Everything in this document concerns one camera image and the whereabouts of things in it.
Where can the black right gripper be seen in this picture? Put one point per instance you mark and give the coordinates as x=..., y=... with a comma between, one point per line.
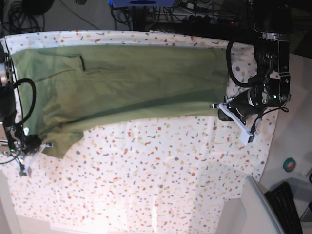
x=20, y=142

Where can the green t-shirt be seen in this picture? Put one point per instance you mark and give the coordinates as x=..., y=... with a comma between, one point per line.
x=80, y=87

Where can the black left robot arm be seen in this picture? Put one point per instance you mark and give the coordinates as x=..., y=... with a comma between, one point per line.
x=269, y=89

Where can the blue box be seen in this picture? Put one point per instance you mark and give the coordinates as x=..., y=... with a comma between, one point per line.
x=141, y=3

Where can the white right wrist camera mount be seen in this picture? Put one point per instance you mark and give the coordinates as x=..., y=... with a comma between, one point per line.
x=24, y=161

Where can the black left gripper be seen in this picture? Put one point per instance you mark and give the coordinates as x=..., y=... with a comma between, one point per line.
x=252, y=101

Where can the green tape roll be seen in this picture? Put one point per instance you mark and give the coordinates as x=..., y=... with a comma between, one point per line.
x=289, y=165

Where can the terrazzo pattern tablecloth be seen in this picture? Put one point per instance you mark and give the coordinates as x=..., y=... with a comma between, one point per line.
x=165, y=175

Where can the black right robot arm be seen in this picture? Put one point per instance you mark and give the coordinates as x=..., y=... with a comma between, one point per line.
x=9, y=84

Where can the black keyboard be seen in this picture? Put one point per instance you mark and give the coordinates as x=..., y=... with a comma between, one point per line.
x=282, y=203

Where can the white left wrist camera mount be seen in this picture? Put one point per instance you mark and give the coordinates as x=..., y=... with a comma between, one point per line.
x=247, y=135

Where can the grey monitor edge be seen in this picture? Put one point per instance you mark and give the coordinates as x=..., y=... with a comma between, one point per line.
x=260, y=218

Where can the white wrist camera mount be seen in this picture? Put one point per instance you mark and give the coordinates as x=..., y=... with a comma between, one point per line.
x=24, y=161
x=247, y=135

